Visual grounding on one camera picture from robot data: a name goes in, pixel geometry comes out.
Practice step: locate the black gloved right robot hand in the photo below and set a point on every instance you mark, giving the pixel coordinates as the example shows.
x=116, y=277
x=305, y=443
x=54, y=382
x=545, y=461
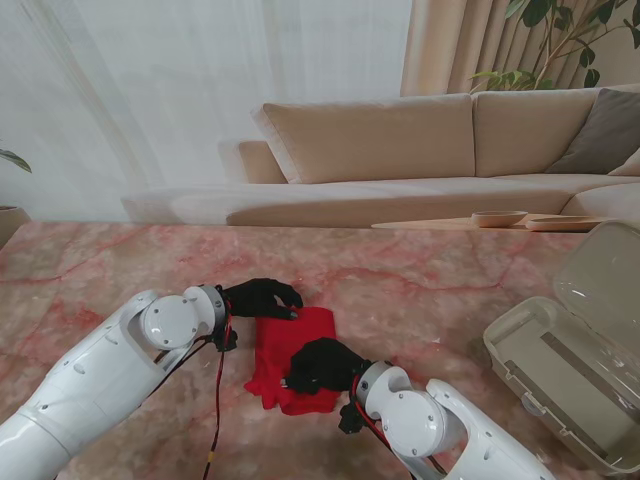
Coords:
x=325, y=367

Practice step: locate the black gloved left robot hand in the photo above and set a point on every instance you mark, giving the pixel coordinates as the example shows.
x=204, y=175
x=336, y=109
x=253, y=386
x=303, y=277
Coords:
x=260, y=300

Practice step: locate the red shirt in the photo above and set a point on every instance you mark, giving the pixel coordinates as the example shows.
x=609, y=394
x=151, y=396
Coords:
x=280, y=345

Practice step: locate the beige translucent suitcase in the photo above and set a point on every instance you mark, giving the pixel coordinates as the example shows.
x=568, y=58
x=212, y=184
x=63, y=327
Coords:
x=590, y=270

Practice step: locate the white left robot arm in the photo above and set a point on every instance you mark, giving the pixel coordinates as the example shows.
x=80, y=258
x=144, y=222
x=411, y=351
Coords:
x=100, y=385

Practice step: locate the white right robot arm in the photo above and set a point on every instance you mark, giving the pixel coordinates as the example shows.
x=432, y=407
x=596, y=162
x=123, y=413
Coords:
x=440, y=430

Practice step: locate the light wooden coffee table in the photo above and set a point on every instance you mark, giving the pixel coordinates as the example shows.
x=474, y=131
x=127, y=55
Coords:
x=425, y=225

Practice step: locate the beige corner sofa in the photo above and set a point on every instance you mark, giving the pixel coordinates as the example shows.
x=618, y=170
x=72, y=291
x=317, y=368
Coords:
x=375, y=140

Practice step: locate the white sheer curtain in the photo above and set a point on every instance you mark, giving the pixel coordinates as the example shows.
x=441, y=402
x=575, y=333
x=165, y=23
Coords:
x=175, y=100

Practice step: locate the wooden bowl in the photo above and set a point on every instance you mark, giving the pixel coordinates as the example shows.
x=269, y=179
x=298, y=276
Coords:
x=497, y=219

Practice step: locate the beige plant pot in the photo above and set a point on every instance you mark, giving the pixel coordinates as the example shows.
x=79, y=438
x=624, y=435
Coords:
x=12, y=222

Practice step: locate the flat wooden tray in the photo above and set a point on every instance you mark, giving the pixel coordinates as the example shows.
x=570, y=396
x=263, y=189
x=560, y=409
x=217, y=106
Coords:
x=560, y=223

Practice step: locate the green plant with long leaf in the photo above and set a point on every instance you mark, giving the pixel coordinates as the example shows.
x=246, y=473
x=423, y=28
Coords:
x=17, y=160

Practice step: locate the beige pleated curtain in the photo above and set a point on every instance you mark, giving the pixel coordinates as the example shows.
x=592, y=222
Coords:
x=450, y=45

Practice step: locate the beige sofa cushion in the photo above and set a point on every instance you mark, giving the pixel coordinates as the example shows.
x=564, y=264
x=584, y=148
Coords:
x=630, y=167

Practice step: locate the grey sofa cushion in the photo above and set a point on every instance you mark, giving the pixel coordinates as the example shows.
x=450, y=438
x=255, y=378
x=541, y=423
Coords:
x=605, y=130

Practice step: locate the tall green leafy plant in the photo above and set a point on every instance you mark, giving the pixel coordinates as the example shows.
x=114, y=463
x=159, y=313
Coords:
x=535, y=10

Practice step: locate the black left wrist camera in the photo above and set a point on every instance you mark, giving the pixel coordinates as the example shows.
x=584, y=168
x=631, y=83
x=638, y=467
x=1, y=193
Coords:
x=226, y=341

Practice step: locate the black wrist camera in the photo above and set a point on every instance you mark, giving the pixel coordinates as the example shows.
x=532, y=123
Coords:
x=226, y=341
x=351, y=419

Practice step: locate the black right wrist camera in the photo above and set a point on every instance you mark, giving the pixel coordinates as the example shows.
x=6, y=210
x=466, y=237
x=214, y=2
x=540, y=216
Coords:
x=351, y=419

